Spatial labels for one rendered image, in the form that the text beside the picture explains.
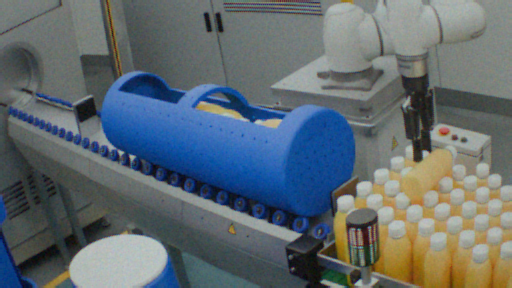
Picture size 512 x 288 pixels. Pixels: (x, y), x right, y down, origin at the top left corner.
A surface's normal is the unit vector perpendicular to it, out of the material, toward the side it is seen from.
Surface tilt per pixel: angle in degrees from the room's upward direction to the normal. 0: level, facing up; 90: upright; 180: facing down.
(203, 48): 90
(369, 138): 90
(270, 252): 70
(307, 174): 90
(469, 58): 90
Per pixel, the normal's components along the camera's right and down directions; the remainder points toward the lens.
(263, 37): -0.62, 0.42
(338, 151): 0.69, 0.18
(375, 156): 0.10, 0.40
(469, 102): -0.65, 0.19
